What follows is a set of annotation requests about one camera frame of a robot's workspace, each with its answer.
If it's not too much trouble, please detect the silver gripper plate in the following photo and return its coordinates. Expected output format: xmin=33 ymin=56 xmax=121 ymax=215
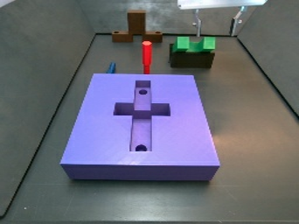
xmin=178 ymin=0 xmax=268 ymax=37

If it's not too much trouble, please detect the red hexagonal peg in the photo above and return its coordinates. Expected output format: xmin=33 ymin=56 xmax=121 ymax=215
xmin=143 ymin=41 xmax=153 ymax=74

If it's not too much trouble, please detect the green U-shaped block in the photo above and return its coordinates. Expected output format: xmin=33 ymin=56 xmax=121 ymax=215
xmin=173 ymin=37 xmax=217 ymax=53

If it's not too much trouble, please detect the blue hexagonal peg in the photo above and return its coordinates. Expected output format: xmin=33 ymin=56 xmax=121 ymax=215
xmin=107 ymin=62 xmax=117 ymax=74

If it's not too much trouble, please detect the brown T-shaped block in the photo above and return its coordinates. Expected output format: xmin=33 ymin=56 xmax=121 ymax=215
xmin=113 ymin=10 xmax=163 ymax=43

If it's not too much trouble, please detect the purple board with cross slot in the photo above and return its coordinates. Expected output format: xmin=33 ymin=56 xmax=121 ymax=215
xmin=61 ymin=73 xmax=221 ymax=181

